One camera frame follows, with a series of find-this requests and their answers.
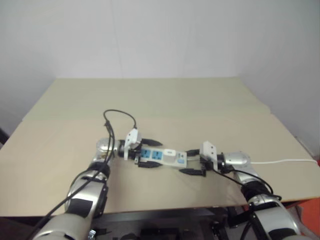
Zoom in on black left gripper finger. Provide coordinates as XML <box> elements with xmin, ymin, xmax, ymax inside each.
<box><xmin>138</xmin><ymin>161</ymin><xmax>162</xmax><ymax>169</ymax></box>
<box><xmin>141</xmin><ymin>138</ymin><xmax>163</xmax><ymax>147</ymax></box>

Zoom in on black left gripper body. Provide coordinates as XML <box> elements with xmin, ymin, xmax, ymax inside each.
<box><xmin>128</xmin><ymin>142</ymin><xmax>148</xmax><ymax>167</ymax></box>

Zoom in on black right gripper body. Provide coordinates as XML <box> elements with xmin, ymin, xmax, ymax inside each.
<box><xmin>198</xmin><ymin>155</ymin><xmax>214</xmax><ymax>176</ymax></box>

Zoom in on white power strip blue sockets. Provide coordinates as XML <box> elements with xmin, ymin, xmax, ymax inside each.
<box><xmin>138</xmin><ymin>146</ymin><xmax>188</xmax><ymax>169</ymax></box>

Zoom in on white charger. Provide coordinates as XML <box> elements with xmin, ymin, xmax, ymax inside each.
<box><xmin>163</xmin><ymin>148</ymin><xmax>176</xmax><ymax>164</ymax></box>

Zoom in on orange object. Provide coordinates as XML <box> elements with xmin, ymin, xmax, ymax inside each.
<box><xmin>296</xmin><ymin>198</ymin><xmax>320</xmax><ymax>240</ymax></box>

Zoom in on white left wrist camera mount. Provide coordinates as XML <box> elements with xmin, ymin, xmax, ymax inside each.
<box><xmin>123</xmin><ymin>127</ymin><xmax>143</xmax><ymax>161</ymax></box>

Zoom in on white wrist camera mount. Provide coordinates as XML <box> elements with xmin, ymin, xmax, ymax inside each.
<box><xmin>199</xmin><ymin>140</ymin><xmax>218</xmax><ymax>171</ymax></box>
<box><xmin>123</xmin><ymin>127</ymin><xmax>143</xmax><ymax>161</ymax></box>

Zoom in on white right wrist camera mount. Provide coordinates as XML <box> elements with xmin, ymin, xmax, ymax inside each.
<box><xmin>199</xmin><ymin>140</ymin><xmax>218</xmax><ymax>171</ymax></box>

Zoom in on black frame under table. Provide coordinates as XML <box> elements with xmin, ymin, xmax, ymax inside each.
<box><xmin>0</xmin><ymin>206</ymin><xmax>251</xmax><ymax>240</ymax></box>

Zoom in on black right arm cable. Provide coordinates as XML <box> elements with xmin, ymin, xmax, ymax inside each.
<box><xmin>217</xmin><ymin>168</ymin><xmax>283</xmax><ymax>240</ymax></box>

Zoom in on white power strip cable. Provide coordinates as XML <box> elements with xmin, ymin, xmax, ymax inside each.
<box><xmin>249</xmin><ymin>158</ymin><xmax>319</xmax><ymax>166</ymax></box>

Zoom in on dark object at wall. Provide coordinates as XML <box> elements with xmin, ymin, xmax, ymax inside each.
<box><xmin>0</xmin><ymin>127</ymin><xmax>11</xmax><ymax>148</ymax></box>

